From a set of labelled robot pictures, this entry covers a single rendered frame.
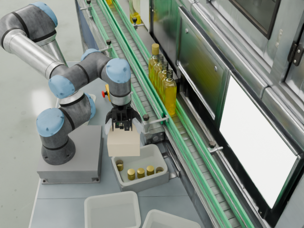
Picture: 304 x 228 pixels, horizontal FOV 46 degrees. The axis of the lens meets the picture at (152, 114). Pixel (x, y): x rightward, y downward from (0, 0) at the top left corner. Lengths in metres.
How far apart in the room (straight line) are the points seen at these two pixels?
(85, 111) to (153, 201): 0.49
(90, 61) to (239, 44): 0.52
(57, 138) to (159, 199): 0.52
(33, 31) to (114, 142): 0.52
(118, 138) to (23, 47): 0.46
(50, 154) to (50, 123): 0.17
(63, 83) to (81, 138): 0.63
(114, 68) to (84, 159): 0.64
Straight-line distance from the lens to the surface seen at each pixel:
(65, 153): 1.65
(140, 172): 1.65
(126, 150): 1.38
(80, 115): 1.58
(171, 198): 1.65
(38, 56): 1.27
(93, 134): 1.75
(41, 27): 1.48
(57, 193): 1.72
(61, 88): 1.15
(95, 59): 1.21
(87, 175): 1.67
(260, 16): 1.24
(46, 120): 1.54
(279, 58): 1.15
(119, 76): 1.14
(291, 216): 0.59
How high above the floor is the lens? 2.18
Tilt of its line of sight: 47 degrees down
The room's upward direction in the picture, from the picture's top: straight up
